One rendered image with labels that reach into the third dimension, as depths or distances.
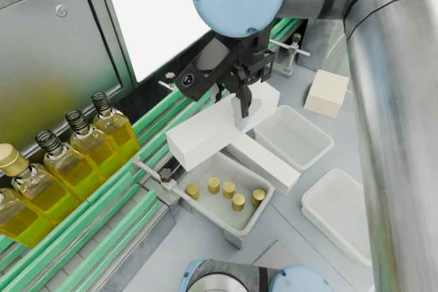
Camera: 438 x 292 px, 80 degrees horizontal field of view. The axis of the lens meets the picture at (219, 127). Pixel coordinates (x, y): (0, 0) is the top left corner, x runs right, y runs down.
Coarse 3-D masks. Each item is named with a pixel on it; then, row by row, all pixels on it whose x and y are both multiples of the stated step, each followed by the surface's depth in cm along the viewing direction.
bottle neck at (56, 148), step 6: (42, 132) 45; (48, 132) 45; (36, 138) 44; (42, 138) 45; (48, 138) 44; (54, 138) 45; (42, 144) 43; (48, 144) 44; (54, 144) 45; (60, 144) 46; (48, 150) 45; (54, 150) 45; (60, 150) 46; (54, 156) 46; (60, 156) 47
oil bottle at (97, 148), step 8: (96, 128) 52; (72, 136) 51; (88, 136) 50; (96, 136) 51; (104, 136) 52; (72, 144) 51; (80, 144) 50; (88, 144) 50; (96, 144) 51; (104, 144) 53; (88, 152) 50; (96, 152) 52; (104, 152) 54; (112, 152) 56; (88, 160) 53; (96, 160) 53; (104, 160) 55; (112, 160) 57; (120, 160) 60; (96, 168) 54; (104, 168) 56; (112, 168) 58; (104, 176) 57
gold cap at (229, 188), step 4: (224, 184) 74; (228, 184) 74; (232, 184) 74; (224, 188) 73; (228, 188) 73; (232, 188) 73; (224, 192) 74; (228, 192) 73; (232, 192) 73; (224, 196) 76; (228, 196) 75; (232, 196) 76
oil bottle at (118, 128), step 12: (96, 120) 53; (108, 120) 53; (120, 120) 54; (108, 132) 53; (120, 132) 56; (132, 132) 59; (120, 144) 57; (132, 144) 61; (120, 156) 60; (132, 156) 63
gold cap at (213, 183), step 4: (212, 180) 75; (216, 180) 75; (208, 184) 74; (212, 184) 74; (216, 184) 74; (208, 188) 77; (212, 188) 74; (216, 188) 75; (212, 192) 76; (216, 192) 77
